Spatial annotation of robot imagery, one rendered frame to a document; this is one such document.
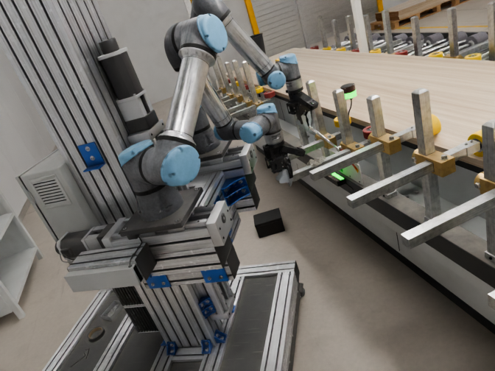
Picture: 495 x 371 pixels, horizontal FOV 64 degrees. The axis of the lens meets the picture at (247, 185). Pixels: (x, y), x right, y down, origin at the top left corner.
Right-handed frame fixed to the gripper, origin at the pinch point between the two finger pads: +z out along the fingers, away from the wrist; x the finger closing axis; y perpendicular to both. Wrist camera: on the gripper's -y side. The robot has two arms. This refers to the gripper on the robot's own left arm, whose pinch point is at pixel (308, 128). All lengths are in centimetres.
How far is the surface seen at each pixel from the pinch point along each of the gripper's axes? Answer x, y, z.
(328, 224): -35, 42, 92
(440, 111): -30, -48, 2
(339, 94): 0.5, -23.9, -17.2
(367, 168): -20.3, -12.9, 30.3
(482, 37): -169, -3, 9
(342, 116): 1.1, -23.7, -7.7
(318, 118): -7.7, -0.3, -1.9
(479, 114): -29, -64, 2
